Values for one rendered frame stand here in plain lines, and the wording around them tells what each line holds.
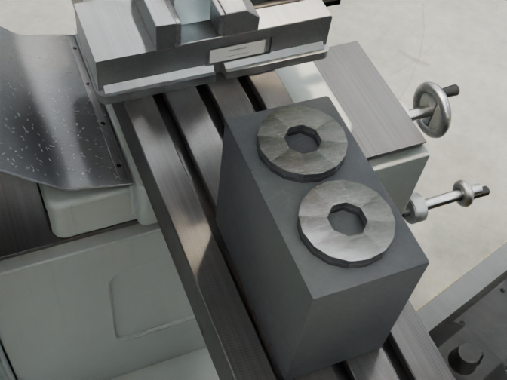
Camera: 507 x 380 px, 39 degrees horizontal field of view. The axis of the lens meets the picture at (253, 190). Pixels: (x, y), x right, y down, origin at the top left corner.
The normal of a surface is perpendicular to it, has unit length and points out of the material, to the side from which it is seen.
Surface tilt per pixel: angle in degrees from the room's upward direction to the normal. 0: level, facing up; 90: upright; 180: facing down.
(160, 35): 90
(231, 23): 90
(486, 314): 0
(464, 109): 0
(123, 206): 90
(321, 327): 90
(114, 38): 0
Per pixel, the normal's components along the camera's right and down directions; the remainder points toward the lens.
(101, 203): 0.38, 0.76
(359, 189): 0.10, -0.59
